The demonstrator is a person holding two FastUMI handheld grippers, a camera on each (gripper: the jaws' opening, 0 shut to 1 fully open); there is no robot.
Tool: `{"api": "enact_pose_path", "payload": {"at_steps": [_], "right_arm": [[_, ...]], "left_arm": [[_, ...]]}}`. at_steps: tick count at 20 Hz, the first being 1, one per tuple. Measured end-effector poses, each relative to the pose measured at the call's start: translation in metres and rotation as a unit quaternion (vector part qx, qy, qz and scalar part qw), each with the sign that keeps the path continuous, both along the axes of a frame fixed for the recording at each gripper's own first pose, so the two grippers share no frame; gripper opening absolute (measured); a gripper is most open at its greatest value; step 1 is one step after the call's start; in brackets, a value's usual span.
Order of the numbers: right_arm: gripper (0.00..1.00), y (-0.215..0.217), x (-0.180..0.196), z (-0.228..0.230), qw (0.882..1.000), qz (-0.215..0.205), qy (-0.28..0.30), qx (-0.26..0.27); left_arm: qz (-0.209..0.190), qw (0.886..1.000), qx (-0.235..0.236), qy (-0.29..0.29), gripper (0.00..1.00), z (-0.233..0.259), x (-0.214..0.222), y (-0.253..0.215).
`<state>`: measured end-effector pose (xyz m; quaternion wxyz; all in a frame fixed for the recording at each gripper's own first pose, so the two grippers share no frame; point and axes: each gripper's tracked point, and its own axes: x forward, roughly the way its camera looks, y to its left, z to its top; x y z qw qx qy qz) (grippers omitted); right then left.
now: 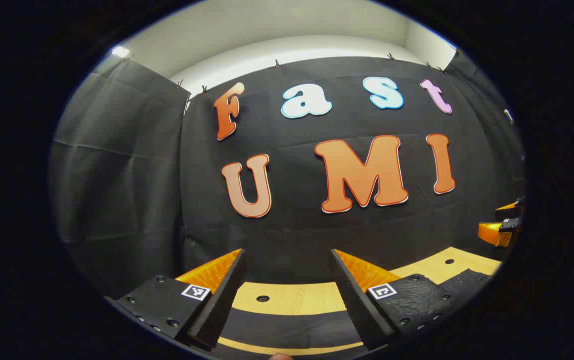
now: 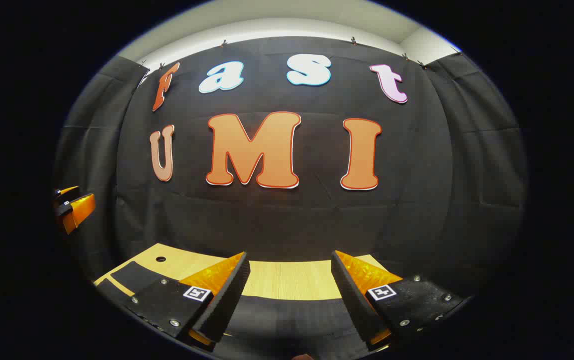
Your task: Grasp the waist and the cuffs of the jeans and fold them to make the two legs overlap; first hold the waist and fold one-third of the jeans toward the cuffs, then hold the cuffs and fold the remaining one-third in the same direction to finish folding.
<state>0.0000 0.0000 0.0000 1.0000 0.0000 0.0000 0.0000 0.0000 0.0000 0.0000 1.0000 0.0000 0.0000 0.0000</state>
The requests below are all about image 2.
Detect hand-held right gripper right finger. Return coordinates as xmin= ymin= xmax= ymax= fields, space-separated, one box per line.
xmin=331 ymin=250 xmax=465 ymax=348

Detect black backdrop cloth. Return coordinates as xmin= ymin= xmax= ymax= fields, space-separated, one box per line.
xmin=53 ymin=36 xmax=527 ymax=301

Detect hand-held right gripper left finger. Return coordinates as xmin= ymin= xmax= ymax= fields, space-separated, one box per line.
xmin=126 ymin=251 xmax=251 ymax=347

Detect dark denim jeans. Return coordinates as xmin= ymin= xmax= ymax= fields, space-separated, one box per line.
xmin=94 ymin=260 xmax=392 ymax=360

